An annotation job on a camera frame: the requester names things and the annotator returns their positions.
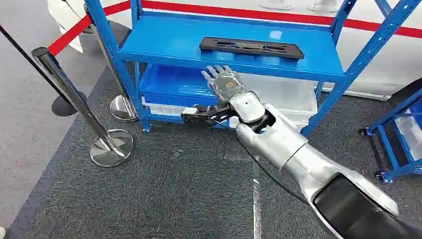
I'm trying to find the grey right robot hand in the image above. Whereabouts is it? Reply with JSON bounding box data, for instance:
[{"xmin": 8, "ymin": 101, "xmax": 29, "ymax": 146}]
[{"xmin": 201, "ymin": 64, "xmax": 248, "ymax": 102}]

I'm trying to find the black plastic slotted panel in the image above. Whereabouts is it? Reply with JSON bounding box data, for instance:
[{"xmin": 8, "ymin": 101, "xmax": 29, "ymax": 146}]
[{"xmin": 199, "ymin": 37, "xmax": 305, "ymax": 60}]

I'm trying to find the blue plastic crate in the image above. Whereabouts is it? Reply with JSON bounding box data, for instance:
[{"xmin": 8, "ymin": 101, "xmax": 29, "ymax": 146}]
[{"xmin": 138, "ymin": 64, "xmax": 231, "ymax": 107}]

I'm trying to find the clear plastic bin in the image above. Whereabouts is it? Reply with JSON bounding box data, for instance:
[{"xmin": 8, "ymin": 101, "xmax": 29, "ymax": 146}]
[
  {"xmin": 229, "ymin": 73, "xmax": 318, "ymax": 131},
  {"xmin": 394, "ymin": 110, "xmax": 422, "ymax": 162}
]

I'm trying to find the blue metal shelf rack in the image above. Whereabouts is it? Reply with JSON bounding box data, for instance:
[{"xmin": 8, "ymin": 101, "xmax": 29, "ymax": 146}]
[{"xmin": 84, "ymin": 0, "xmax": 422, "ymax": 136}]

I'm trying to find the white plastic tray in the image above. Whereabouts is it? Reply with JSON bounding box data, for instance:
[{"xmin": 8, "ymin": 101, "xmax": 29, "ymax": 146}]
[{"xmin": 141, "ymin": 96, "xmax": 197, "ymax": 117}]

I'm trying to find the red barrier belt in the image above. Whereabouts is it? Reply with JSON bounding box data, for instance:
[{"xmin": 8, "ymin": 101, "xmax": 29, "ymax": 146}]
[
  {"xmin": 47, "ymin": 0, "xmax": 132, "ymax": 57},
  {"xmin": 141, "ymin": 0, "xmax": 422, "ymax": 39}
]

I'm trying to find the white floor tape strip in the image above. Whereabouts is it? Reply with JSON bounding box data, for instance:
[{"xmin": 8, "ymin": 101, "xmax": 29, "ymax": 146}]
[{"xmin": 252, "ymin": 178, "xmax": 263, "ymax": 239}]

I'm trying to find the white panel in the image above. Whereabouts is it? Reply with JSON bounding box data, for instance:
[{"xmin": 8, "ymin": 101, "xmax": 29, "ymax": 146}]
[{"xmin": 47, "ymin": 0, "xmax": 89, "ymax": 54}]

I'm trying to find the small blue wheeled rack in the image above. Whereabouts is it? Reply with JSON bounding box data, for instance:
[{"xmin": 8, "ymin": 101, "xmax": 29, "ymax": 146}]
[{"xmin": 358, "ymin": 88, "xmax": 422, "ymax": 184}]

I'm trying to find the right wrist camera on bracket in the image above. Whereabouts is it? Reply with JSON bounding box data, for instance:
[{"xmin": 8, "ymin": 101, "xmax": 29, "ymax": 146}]
[{"xmin": 180, "ymin": 104, "xmax": 236, "ymax": 127}]

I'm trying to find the chrome stanchion post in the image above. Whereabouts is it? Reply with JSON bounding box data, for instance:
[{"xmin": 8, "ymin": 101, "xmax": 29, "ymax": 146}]
[
  {"xmin": 82, "ymin": 3, "xmax": 139, "ymax": 122},
  {"xmin": 31, "ymin": 46, "xmax": 134, "ymax": 168}
]

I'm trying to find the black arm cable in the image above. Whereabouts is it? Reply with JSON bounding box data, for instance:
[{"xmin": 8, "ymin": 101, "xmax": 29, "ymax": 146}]
[{"xmin": 212, "ymin": 119, "xmax": 310, "ymax": 204}]

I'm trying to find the black stanchion post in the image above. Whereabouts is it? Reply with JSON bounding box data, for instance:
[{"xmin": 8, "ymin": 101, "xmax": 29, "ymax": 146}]
[{"xmin": 0, "ymin": 24, "xmax": 88, "ymax": 118}]

